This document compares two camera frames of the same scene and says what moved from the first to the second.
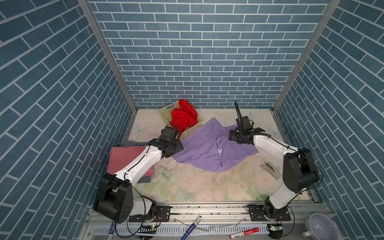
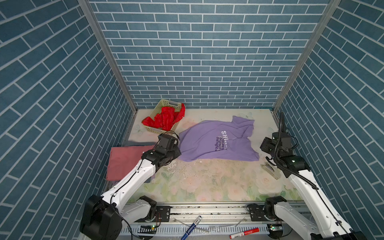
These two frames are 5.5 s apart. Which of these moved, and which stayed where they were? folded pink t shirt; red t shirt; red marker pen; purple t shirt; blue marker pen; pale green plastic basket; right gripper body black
Moved: red t shirt; purple t shirt; pale green plastic basket; right gripper body black
Stayed: folded pink t shirt; red marker pen; blue marker pen
